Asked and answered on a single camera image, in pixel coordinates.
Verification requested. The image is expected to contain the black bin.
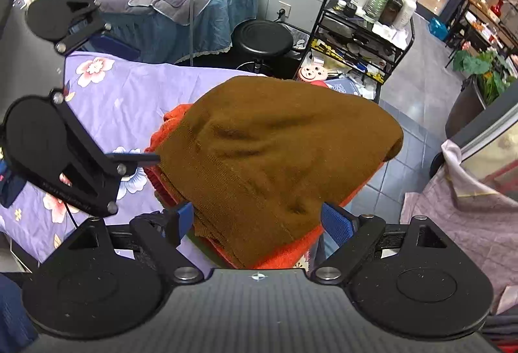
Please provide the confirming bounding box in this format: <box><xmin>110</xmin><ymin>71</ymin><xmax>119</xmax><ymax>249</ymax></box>
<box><xmin>445</xmin><ymin>76</ymin><xmax>487</xmax><ymax>140</ymax></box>

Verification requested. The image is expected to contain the grey framed glass panel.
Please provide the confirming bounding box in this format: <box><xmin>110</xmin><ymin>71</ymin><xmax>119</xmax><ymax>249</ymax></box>
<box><xmin>456</xmin><ymin>86</ymin><xmax>518</xmax><ymax>193</ymax></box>

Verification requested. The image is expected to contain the green leafy plant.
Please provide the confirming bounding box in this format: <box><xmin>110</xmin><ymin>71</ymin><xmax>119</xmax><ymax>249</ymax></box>
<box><xmin>452</xmin><ymin>48</ymin><xmax>518</xmax><ymax>104</ymax></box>

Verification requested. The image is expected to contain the pale pink cloth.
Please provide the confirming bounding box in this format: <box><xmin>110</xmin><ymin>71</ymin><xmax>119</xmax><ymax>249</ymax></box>
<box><xmin>400</xmin><ymin>138</ymin><xmax>518</xmax><ymax>314</ymax></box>

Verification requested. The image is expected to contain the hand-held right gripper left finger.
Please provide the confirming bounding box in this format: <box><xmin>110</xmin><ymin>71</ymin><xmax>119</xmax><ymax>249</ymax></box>
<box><xmin>67</xmin><ymin>201</ymin><xmax>205</xmax><ymax>283</ymax></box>

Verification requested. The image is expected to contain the pink round smiley toy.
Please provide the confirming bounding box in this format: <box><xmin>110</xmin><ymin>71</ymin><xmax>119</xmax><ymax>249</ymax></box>
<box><xmin>298</xmin><ymin>65</ymin><xmax>330</xmax><ymax>84</ymax></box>

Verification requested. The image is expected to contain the blue basket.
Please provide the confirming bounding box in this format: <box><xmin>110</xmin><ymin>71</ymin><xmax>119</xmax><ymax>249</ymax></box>
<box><xmin>429</xmin><ymin>17</ymin><xmax>448</xmax><ymax>40</ymax></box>

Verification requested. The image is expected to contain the orange knit sweater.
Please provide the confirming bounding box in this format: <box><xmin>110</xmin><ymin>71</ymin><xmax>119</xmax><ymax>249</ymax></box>
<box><xmin>150</xmin><ymin>103</ymin><xmax>357</xmax><ymax>271</ymax></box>

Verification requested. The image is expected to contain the wire waste basket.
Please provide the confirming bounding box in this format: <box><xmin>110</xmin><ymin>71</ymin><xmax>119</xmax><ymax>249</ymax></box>
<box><xmin>291</xmin><ymin>27</ymin><xmax>312</xmax><ymax>51</ymax></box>

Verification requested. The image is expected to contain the navy sock with colourful logo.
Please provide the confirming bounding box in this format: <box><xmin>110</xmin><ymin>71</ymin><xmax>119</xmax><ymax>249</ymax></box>
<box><xmin>0</xmin><ymin>159</ymin><xmax>27</xmax><ymax>209</ymax></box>

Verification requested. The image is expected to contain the person's dark blue clothing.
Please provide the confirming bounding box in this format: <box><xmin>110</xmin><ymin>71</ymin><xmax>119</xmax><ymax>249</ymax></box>
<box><xmin>0</xmin><ymin>274</ymin><xmax>39</xmax><ymax>353</ymax></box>

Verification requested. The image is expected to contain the black display shelf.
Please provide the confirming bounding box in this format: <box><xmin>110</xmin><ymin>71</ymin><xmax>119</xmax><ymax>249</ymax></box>
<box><xmin>445</xmin><ymin>0</ymin><xmax>518</xmax><ymax>67</ymax></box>

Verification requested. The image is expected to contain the black cable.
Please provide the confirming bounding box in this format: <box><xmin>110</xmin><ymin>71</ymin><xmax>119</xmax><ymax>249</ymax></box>
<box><xmin>62</xmin><ymin>197</ymin><xmax>82</xmax><ymax>231</ymax></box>

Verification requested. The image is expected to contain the brown knit sweater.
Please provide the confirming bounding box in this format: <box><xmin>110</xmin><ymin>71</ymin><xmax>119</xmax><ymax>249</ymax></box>
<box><xmin>154</xmin><ymin>76</ymin><xmax>404</xmax><ymax>270</ymax></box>

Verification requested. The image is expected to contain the massage bed with blue cover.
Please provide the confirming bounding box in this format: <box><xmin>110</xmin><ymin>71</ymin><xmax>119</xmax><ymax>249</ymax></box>
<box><xmin>38</xmin><ymin>0</ymin><xmax>260</xmax><ymax>65</ymax></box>

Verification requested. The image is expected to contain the black metal rack cart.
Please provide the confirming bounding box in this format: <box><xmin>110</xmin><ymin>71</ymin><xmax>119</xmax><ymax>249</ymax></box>
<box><xmin>310</xmin><ymin>0</ymin><xmax>416</xmax><ymax>104</ymax></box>

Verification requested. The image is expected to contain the black round stool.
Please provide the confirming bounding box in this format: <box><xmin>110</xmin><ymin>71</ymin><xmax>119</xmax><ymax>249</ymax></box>
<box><xmin>231</xmin><ymin>20</ymin><xmax>294</xmax><ymax>75</ymax></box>

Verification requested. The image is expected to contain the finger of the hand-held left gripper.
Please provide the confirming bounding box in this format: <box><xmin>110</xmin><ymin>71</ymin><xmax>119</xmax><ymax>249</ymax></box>
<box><xmin>54</xmin><ymin>0</ymin><xmax>112</xmax><ymax>53</ymax></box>
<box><xmin>48</xmin><ymin>88</ymin><xmax>161</xmax><ymax>218</ymax></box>

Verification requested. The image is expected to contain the purple floral bedsheet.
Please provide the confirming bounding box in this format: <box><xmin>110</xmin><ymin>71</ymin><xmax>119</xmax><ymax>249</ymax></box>
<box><xmin>0</xmin><ymin>51</ymin><xmax>313</xmax><ymax>270</ymax></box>

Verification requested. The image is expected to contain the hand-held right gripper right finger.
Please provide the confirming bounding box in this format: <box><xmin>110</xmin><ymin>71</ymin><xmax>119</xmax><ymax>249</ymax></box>
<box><xmin>310</xmin><ymin>203</ymin><xmax>452</xmax><ymax>284</ymax></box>

